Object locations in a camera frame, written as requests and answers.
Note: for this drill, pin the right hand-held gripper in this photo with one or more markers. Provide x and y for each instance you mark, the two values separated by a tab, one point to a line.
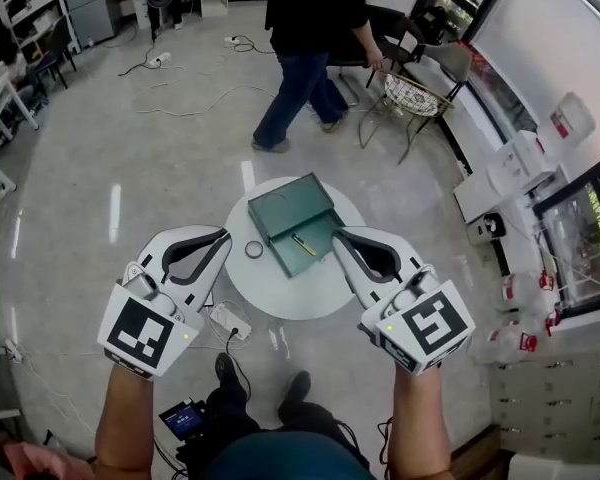
430	328

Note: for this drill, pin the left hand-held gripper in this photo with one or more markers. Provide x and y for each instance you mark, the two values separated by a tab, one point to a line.
140	330

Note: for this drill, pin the green metal drawer box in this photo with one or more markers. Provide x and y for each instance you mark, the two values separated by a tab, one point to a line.
285	203

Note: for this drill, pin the person's right forearm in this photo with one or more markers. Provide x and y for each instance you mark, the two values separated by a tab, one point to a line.
420	428

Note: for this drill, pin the person's left forearm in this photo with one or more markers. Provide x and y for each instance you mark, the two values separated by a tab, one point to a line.
125	428

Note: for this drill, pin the white power strip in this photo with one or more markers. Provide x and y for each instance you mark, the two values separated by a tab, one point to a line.
161	59
231	40
225	318

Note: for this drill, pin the person's left shoe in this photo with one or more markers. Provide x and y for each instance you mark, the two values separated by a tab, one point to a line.
229	373

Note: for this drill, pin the person's shoe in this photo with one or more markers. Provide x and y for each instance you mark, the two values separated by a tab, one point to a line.
229	373
295	390

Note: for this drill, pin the clear plastic bottle red label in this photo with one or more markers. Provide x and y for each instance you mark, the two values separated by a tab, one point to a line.
500	345
552	323
525	290

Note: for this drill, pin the person's right shoe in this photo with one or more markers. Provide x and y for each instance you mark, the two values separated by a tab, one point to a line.
295	390

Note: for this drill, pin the black device with screen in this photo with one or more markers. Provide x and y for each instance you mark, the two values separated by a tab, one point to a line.
182	420

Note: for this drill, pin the person's black trousers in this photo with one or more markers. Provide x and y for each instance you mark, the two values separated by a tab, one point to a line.
240	418

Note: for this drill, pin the black-framed window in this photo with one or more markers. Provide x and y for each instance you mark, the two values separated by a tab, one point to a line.
580	228

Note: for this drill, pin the person's teal shirt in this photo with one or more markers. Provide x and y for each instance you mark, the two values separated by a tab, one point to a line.
290	458

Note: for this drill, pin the wooden step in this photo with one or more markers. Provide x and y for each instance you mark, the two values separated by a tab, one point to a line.
480	453

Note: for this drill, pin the grey chair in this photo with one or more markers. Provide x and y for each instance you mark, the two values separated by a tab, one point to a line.
447	65

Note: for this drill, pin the white pegboard panel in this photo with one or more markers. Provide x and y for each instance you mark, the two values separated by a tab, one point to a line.
555	398

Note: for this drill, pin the black chair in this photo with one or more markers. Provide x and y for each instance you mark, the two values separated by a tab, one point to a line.
385	38

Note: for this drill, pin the white jug red label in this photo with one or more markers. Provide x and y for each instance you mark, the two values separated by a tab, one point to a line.
572	115

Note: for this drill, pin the pink cloth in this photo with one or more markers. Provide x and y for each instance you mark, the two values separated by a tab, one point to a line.
45	460

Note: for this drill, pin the white drawer cabinet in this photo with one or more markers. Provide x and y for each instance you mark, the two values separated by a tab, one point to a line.
140	0

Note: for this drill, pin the grey fridge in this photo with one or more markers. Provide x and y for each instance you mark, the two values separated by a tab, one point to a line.
87	3

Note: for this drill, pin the white shelving rack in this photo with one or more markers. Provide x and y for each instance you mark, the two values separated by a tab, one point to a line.
30	3

